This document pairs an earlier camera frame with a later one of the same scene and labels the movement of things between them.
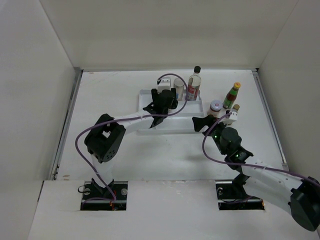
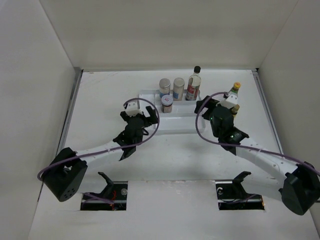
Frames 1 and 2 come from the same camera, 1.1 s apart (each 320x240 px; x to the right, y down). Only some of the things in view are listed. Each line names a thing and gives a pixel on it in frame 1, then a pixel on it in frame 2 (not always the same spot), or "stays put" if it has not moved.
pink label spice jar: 178,84 stays put
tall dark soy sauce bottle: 194,83 stays put
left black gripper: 155,94 to 149,120
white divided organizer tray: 181,123 stays put
